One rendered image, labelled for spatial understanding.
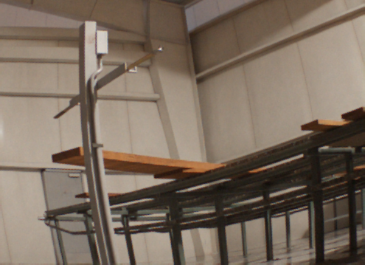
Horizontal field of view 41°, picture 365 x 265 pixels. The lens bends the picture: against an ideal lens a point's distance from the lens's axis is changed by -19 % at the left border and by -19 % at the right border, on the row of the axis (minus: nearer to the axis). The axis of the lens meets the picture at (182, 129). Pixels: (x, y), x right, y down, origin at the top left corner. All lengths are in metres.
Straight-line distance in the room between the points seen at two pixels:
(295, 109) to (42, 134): 5.21
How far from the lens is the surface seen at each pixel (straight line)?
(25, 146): 11.22
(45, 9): 12.26
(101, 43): 2.40
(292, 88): 11.57
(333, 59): 10.84
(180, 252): 4.48
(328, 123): 3.08
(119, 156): 3.39
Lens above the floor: 0.32
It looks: 12 degrees up
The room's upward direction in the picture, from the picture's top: 7 degrees counter-clockwise
